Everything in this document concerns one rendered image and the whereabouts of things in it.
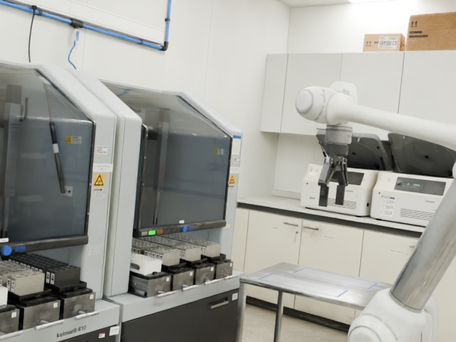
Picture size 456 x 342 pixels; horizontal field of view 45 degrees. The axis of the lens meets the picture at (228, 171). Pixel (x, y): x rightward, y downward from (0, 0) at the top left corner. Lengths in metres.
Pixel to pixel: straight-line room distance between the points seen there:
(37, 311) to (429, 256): 1.19
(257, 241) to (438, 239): 3.24
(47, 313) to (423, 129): 1.31
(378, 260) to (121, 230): 2.47
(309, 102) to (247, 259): 3.17
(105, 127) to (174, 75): 2.01
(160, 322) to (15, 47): 1.66
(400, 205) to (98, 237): 2.58
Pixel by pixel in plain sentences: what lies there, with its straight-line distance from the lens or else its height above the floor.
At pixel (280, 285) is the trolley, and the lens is 2.27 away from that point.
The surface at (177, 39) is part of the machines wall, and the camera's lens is 4.06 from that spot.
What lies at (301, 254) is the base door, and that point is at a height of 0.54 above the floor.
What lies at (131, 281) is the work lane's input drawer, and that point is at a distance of 2.28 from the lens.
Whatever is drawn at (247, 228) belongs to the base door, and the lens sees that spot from 4.72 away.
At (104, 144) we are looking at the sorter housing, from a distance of 2.06.
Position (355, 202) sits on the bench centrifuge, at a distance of 4.26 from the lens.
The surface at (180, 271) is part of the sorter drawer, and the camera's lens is 2.37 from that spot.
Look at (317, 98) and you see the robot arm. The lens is 1.71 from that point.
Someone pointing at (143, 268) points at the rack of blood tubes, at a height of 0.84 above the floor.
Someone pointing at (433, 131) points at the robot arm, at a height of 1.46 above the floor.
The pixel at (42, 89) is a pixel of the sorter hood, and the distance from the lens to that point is 2.11.
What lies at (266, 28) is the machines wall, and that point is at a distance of 5.05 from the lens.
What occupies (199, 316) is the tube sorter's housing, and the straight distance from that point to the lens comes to 2.55.
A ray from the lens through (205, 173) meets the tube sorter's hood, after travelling 2.51.
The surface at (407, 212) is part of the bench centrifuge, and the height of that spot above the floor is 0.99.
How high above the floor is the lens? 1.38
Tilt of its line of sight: 3 degrees down
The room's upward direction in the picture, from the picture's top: 5 degrees clockwise
